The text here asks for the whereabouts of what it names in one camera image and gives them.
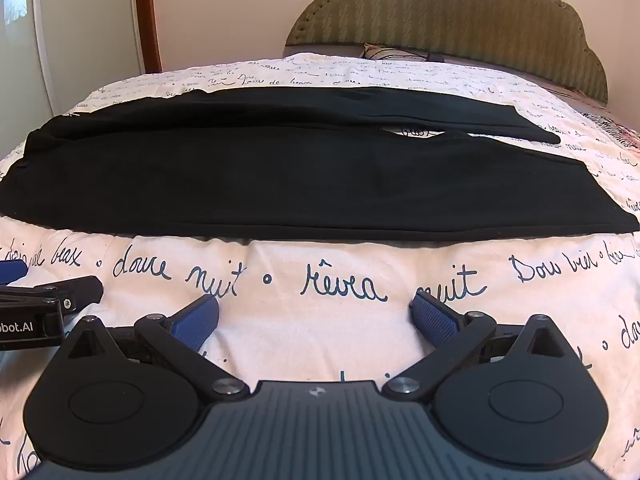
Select script printed white blanket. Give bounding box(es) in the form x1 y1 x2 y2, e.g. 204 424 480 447
0 51 640 480

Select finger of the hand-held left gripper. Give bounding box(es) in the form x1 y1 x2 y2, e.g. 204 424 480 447
0 275 104 319
0 260 29 287

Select brown wooden door frame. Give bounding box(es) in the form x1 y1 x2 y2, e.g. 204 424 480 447
132 0 164 74

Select green upholstered headboard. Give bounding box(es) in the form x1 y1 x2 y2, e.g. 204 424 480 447
284 0 609 106

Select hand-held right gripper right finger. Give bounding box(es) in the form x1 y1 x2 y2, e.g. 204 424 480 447
382 291 573 403

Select white floral wardrobe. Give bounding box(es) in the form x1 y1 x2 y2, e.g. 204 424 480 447
0 0 143 117

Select patterned pillow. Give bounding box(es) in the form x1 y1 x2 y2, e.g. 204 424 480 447
360 42 441 64

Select floral bed sheet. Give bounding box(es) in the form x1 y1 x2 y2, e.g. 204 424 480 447
580 102 640 166

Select black pants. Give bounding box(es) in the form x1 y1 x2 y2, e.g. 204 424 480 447
0 86 640 242

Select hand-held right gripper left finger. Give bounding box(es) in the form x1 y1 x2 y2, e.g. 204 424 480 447
67 293 251 403

